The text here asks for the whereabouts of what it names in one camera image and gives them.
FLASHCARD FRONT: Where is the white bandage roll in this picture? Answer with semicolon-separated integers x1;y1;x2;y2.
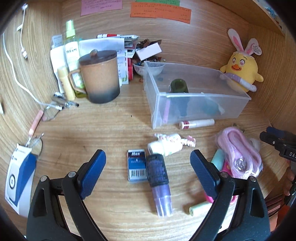
249;138;261;152

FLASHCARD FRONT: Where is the light green tube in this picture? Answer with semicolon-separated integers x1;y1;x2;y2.
190;149;221;204

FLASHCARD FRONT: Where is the purple bottle black cap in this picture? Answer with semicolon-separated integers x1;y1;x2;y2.
146;154;173;217

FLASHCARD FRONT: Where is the white figurine bottle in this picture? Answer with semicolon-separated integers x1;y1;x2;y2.
147;133;196;157

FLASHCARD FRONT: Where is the blue Max staples box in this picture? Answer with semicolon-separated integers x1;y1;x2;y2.
127;149;147;183

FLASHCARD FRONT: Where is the dark green jar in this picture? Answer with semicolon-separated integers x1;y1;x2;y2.
170;79;189;93

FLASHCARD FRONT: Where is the right hand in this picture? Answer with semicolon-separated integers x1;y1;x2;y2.
283;160;295;196

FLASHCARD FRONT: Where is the blue white card tag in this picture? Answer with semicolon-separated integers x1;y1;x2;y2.
5;144;37;217

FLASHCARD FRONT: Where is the yellow chick plush toy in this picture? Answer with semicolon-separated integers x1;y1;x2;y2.
220;29;264;92

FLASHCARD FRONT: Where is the pink pen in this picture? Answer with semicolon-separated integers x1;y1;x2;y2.
29;110;44;137

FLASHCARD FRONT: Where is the beige lip balm stick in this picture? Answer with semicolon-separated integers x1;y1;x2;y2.
179;119;215;130

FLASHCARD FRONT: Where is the clear plastic storage bin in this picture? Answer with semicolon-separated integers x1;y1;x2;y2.
144;63;251;129

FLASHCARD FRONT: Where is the yellow tube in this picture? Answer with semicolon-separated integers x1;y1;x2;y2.
57;66;76;101

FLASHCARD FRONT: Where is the white ceramic bowl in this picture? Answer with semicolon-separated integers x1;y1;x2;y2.
133;62;165;76

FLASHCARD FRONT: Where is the brown lidded mug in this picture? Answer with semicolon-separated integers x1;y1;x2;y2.
68;49;120;104

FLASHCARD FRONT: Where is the green spray bottle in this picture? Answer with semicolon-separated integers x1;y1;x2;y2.
64;20;86;98

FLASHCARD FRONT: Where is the white small box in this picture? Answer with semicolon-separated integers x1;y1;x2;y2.
135;43;162;61

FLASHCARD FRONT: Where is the green sticky note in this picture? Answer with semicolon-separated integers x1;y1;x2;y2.
136;0;180;6

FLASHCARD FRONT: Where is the orange sticky note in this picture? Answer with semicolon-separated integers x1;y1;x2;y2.
130;2;191;24

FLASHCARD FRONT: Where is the pink sticky note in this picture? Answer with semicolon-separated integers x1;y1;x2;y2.
81;0;122;16

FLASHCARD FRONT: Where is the white charging cable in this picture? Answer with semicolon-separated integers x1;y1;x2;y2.
2;3;64;110

